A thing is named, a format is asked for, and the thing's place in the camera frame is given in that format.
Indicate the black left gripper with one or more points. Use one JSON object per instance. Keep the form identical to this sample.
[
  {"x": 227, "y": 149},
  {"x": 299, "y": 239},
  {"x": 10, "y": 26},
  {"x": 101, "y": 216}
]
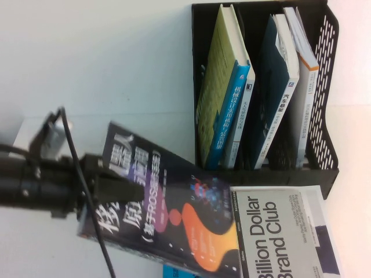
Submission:
[{"x": 58, "y": 185}]

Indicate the dark mobile robot book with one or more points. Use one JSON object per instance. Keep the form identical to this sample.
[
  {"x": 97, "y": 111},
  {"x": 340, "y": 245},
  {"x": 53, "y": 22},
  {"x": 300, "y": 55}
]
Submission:
[{"x": 179, "y": 226}]

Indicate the green cover blue spine book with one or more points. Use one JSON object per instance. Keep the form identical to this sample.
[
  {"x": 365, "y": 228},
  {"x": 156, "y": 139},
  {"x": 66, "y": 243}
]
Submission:
[{"x": 214, "y": 95}]

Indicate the thin white spine book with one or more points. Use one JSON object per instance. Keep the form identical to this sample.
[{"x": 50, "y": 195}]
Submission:
[{"x": 242, "y": 121}]

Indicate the blue grey Billion Dollar book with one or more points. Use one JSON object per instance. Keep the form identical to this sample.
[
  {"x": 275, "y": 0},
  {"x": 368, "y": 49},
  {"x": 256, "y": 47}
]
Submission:
[{"x": 266, "y": 231}]

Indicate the dark teal cover car book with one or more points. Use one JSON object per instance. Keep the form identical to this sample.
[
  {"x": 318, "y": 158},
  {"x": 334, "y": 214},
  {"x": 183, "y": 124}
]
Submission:
[{"x": 271, "y": 95}]

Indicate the white book purple patch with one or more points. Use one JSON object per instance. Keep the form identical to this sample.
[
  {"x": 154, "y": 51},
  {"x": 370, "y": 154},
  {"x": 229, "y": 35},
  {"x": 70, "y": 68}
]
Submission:
[{"x": 321, "y": 208}]

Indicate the white book orange band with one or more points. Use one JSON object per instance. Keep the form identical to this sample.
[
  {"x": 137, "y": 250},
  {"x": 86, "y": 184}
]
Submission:
[{"x": 306, "y": 110}]

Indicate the black mesh book stand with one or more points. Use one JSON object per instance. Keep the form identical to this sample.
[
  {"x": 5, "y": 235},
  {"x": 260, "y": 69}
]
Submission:
[{"x": 324, "y": 87}]

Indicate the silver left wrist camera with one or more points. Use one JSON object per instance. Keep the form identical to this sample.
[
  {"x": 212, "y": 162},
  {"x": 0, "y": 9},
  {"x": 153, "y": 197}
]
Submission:
[{"x": 55, "y": 133}]

